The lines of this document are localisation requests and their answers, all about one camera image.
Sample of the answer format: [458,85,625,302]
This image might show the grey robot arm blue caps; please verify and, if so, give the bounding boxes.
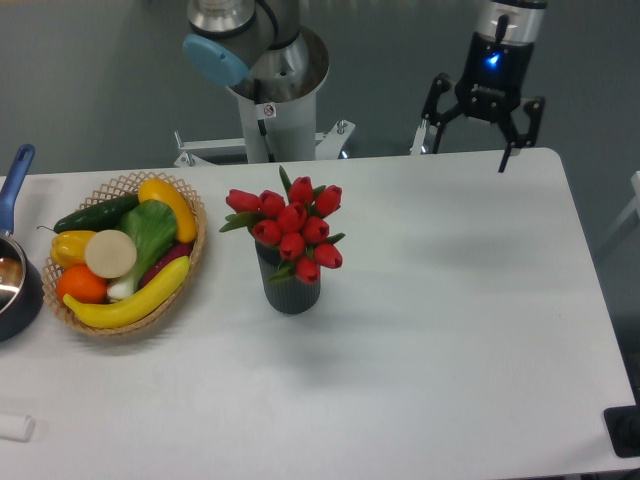
[182,1,547,170]

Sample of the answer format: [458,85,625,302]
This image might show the yellow squash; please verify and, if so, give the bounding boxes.
[138,178,197,243]

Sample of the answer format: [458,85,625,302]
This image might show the black device table corner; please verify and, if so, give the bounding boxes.
[604,405,639,458]

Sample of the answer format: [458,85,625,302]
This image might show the dark grey ribbed vase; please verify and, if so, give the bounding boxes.
[255,241,321,315]

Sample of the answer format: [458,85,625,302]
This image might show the green bok choy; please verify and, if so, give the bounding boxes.
[107,200,177,303]

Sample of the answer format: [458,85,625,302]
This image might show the white cylinder object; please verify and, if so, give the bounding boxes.
[0,412,36,443]

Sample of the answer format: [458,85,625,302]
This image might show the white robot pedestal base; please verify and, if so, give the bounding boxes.
[174,91,356,168]

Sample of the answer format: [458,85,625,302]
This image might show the yellow bell pepper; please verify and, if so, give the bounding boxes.
[50,230,96,269]

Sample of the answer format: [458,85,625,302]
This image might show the yellow banana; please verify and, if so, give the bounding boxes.
[63,256,191,329]

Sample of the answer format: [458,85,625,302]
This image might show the green cucumber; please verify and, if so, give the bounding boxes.
[38,194,139,234]

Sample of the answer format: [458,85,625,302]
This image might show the orange fruit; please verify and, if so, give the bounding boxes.
[56,265,107,304]

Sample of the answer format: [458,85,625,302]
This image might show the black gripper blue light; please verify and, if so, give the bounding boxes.
[419,30,546,174]

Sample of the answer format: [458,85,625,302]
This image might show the beige round disc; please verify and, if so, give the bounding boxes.
[84,230,137,279]

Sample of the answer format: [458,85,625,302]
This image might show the red tulip bouquet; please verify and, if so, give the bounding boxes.
[220,167,345,285]

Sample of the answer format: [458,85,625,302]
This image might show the white furniture piece right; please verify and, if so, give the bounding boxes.
[594,171,639,263]

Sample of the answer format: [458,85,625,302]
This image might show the dark pot blue handle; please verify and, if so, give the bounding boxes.
[1,144,43,342]

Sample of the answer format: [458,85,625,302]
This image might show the purple eggplant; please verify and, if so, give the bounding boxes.
[138,243,192,288]

